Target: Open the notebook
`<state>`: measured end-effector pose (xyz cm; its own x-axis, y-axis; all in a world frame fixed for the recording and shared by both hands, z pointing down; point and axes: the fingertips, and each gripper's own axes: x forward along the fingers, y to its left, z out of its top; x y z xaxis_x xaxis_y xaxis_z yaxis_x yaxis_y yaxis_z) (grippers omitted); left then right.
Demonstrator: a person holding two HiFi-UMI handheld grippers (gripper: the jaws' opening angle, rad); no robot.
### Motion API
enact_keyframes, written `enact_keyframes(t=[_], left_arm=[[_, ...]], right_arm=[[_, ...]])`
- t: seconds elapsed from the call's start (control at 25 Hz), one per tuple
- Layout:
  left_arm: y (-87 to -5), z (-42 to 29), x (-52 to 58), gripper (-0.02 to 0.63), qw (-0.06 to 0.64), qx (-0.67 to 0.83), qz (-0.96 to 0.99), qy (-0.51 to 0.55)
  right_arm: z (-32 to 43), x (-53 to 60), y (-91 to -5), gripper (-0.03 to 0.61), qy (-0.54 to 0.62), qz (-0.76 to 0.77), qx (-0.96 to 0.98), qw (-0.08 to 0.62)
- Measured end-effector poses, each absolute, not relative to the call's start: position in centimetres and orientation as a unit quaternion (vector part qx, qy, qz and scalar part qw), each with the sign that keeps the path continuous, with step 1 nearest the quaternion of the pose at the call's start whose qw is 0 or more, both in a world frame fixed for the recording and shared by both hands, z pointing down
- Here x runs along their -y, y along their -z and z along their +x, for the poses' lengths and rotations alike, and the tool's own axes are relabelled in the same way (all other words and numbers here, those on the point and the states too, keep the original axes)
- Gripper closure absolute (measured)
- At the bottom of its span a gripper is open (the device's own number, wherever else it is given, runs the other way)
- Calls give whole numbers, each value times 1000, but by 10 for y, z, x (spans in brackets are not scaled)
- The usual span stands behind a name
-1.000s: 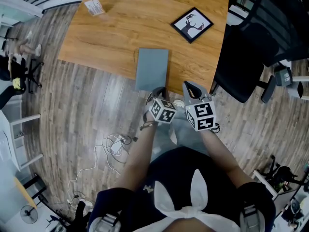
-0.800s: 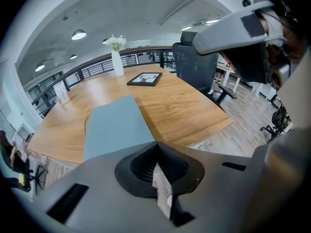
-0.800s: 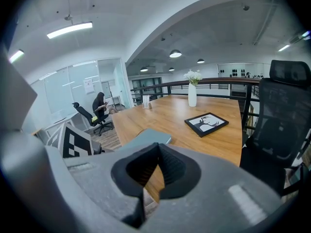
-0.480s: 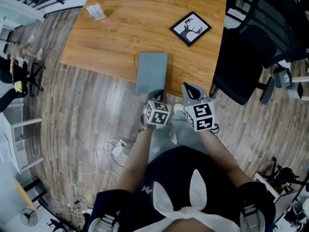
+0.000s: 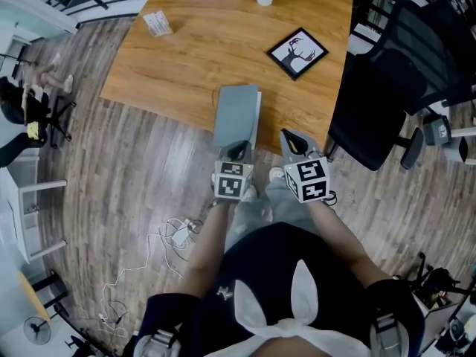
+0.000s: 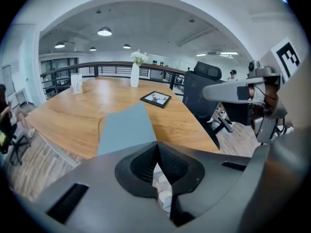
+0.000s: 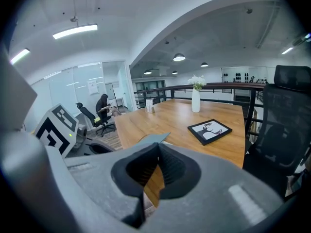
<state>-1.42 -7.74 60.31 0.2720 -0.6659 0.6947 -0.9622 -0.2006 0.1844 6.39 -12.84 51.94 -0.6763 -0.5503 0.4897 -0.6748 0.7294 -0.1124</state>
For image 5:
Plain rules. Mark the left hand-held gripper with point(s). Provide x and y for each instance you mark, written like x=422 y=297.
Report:
x=232 y=182

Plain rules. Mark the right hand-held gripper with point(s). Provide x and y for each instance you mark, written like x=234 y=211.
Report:
x=308 y=179

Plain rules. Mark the grey-blue book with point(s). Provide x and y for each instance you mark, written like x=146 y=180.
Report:
x=236 y=114

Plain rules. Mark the person's left forearm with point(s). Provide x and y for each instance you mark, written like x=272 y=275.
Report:
x=208 y=251

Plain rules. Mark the person's right forearm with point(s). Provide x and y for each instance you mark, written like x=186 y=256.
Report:
x=342 y=244

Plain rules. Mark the person's right shoe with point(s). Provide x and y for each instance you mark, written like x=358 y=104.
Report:
x=276 y=173

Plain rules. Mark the person's gray trousers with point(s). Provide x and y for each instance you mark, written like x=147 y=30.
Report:
x=286 y=206

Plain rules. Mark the black mesh office chair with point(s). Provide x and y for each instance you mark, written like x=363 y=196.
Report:
x=372 y=106

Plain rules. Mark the black framed deer picture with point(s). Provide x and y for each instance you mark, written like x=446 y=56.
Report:
x=297 y=52

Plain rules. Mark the person's navy shirt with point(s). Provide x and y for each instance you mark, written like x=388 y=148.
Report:
x=267 y=259

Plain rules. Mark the gray box with logo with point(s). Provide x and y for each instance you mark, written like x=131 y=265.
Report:
x=439 y=130

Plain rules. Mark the silver brooch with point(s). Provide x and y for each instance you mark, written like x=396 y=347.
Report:
x=224 y=292

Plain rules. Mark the person's white bow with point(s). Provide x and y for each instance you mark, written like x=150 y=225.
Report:
x=305 y=292

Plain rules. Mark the white printed card stand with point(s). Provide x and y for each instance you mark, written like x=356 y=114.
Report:
x=158 y=24

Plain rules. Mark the black swivel chair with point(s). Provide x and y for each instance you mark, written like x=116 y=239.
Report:
x=59 y=119

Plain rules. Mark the yellow patterned pouch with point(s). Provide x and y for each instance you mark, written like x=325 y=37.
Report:
x=33 y=130

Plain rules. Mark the light gray desk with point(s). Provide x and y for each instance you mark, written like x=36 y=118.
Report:
x=439 y=318

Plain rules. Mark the white shelf table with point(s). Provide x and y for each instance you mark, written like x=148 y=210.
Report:
x=26 y=214

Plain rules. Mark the yellow table with black legs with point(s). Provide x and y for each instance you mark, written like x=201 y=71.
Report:
x=31 y=296

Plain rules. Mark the black floor fan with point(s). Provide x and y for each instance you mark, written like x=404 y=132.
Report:
x=37 y=330

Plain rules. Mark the white table frame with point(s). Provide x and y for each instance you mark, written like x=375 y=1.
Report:
x=465 y=132

